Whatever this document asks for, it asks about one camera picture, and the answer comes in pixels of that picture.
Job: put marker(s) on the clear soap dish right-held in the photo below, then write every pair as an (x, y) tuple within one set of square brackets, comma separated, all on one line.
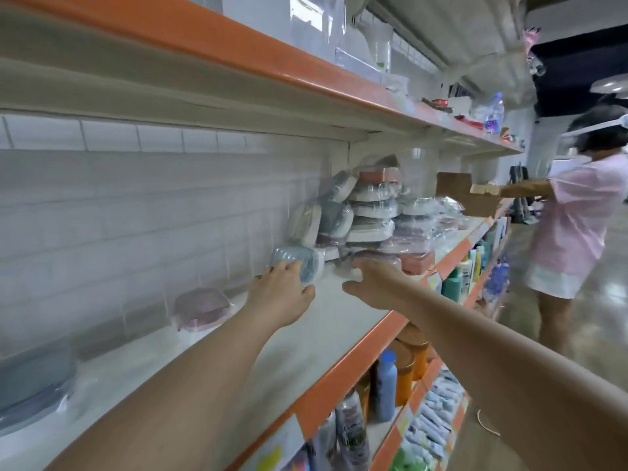
[(373, 255)]

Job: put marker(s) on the orange metal store shelving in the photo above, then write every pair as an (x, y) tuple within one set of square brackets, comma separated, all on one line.
[(196, 34)]

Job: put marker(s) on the person's left hand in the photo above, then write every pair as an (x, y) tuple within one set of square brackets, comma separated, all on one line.
[(280, 299)]

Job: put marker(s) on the brown cardboard box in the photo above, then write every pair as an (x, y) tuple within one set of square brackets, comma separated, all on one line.
[(461, 193)]

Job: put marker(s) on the clear bottle blue cap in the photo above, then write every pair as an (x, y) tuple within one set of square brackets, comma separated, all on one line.
[(494, 114)]

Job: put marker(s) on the blue plastic bottle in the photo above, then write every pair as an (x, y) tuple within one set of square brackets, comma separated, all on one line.
[(384, 385)]

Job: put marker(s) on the pink soap dish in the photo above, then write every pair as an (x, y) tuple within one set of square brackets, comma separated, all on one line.
[(201, 309)]

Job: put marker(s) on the person's left forearm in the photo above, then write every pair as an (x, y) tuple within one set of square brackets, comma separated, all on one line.
[(167, 407)]

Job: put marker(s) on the person's right forearm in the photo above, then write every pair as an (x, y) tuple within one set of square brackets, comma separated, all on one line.
[(510, 377)]

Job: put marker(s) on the pile of soap dishes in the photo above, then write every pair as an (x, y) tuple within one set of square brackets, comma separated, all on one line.
[(378, 211)]

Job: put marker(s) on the pink plastic item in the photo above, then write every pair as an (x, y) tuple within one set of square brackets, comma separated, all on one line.
[(531, 41)]

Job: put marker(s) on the clear acrylic tray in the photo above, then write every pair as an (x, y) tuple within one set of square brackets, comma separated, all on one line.
[(358, 65)]

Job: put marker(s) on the yellow shelf price label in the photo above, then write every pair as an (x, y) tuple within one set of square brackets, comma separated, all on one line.
[(275, 448), (433, 281), (403, 420)]

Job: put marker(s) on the round ceiling light panel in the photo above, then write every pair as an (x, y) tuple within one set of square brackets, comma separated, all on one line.
[(613, 85)]

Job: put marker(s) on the row of assorted bottles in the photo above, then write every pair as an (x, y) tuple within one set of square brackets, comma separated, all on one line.
[(486, 250)]

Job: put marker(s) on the person's right hand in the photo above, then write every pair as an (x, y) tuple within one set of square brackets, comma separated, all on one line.
[(383, 287)]

